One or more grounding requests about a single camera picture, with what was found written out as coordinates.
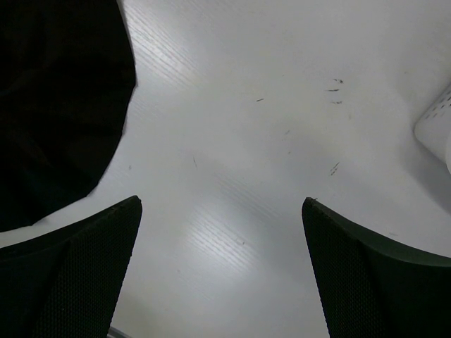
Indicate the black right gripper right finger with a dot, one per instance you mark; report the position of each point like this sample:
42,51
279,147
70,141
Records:
373,286

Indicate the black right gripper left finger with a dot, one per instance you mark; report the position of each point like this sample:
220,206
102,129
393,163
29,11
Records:
66,283

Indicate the black skirt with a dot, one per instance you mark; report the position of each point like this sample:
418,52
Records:
67,77

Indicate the white plastic basket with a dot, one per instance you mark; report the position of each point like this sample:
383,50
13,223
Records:
432,130

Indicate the aluminium table edge rail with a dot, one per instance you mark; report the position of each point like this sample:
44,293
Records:
115,333

